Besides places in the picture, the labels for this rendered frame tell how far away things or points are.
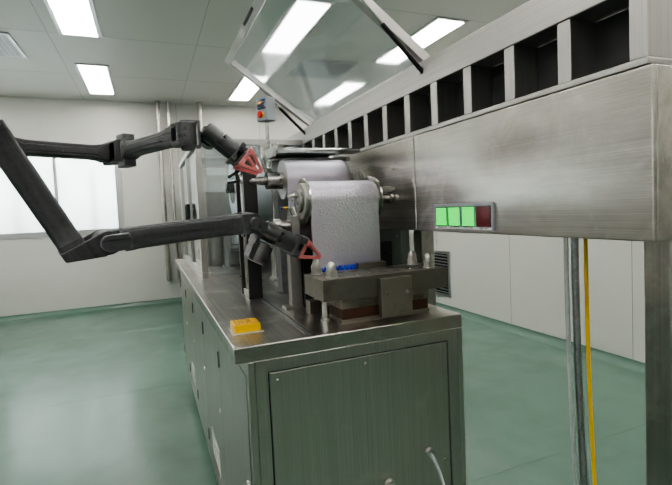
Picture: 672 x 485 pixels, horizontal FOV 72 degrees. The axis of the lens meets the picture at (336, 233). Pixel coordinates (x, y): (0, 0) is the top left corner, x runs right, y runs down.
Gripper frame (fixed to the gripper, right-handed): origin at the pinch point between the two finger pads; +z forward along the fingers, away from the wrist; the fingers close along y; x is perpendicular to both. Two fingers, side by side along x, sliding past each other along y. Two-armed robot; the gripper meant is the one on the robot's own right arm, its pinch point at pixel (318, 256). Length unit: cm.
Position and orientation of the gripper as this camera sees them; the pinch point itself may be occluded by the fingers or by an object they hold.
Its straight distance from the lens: 144.8
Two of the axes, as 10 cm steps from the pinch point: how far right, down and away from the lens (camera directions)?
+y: 3.8, 0.3, -9.2
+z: 8.3, 4.3, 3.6
